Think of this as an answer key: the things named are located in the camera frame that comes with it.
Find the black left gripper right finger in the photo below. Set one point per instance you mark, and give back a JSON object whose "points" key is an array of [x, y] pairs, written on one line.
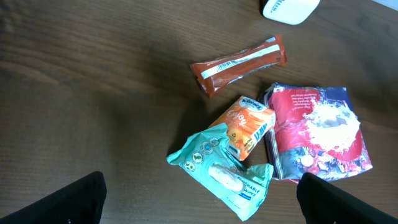
{"points": [[323, 203]]}

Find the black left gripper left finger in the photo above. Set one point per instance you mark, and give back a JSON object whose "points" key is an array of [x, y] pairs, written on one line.
{"points": [[79, 202]]}

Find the red blue snack bag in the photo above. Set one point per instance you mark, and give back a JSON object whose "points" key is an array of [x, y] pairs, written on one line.
{"points": [[316, 131]]}

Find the teal flushable wipes packet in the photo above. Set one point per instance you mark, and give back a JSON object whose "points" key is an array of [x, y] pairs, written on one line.
{"points": [[206, 158]]}

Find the orange Kleenex tissue pack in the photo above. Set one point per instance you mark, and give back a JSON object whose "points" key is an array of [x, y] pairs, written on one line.
{"points": [[247, 120]]}

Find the orange snack bar wrapper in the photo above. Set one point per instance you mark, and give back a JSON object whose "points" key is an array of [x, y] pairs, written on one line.
{"points": [[213, 75]]}

